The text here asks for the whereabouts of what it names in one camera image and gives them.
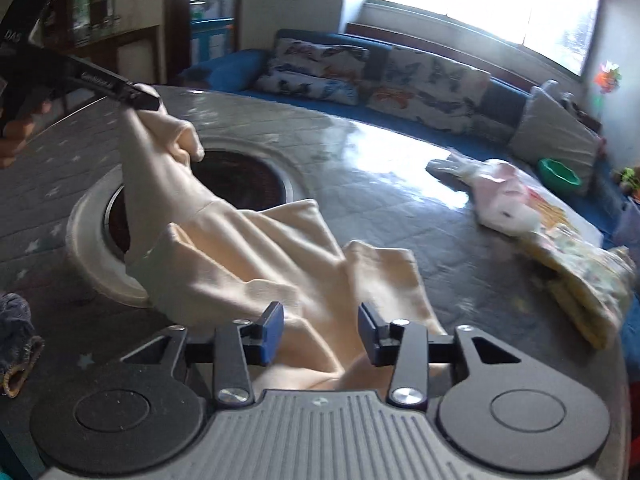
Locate butterfly print cushion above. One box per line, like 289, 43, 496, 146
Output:
255, 37, 371, 107
367, 45, 493, 135

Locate round recessed table stove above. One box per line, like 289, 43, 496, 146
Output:
65, 135, 307, 309

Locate denim cloth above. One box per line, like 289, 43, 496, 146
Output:
0, 292, 46, 399

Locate colourful pinwheel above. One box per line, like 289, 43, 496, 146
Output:
594, 59, 624, 94

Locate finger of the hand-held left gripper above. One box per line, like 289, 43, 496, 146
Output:
116, 79, 162, 111

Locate yellow floral blanket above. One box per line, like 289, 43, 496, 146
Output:
519, 180, 637, 352

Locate cream sweatshirt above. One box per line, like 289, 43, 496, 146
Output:
120, 82, 448, 393

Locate wooden cabinet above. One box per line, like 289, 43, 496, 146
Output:
50, 0, 168, 87

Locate green bowl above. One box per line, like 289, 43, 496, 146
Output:
538, 158, 582, 187

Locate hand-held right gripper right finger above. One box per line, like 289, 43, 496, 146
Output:
357, 302, 523, 407

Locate window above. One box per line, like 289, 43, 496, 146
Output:
369, 0, 602, 77

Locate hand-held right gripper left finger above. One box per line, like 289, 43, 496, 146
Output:
120, 302, 285, 407

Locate blue sofa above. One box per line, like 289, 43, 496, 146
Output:
177, 27, 640, 251

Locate blue play fence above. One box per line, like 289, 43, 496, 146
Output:
190, 17, 236, 64

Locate pink garment in plastic bag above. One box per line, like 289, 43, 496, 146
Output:
426, 152, 544, 235

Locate grey pillow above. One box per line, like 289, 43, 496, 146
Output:
510, 80, 607, 196

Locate person's left hand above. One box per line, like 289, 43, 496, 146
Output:
0, 99, 54, 169

